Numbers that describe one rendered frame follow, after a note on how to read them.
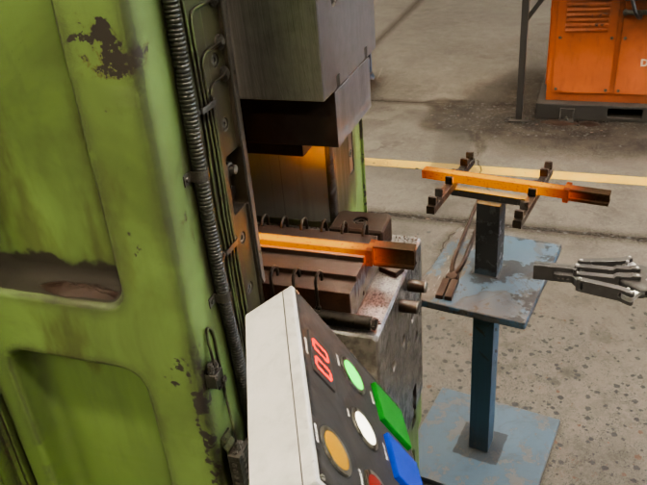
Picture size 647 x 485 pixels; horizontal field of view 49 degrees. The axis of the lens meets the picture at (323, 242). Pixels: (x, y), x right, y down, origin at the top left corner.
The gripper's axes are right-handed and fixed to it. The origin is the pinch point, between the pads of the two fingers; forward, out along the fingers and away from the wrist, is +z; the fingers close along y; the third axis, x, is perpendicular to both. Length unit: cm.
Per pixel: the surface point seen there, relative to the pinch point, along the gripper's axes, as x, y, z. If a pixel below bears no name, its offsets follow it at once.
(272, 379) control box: 19, -59, 29
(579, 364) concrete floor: -100, 99, -11
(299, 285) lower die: -1.6, -11.7, 45.2
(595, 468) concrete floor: -100, 51, -17
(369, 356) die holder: -12.7, -16.0, 30.9
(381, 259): -0.8, -0.6, 32.1
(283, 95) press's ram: 38, -17, 42
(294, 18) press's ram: 49, -17, 39
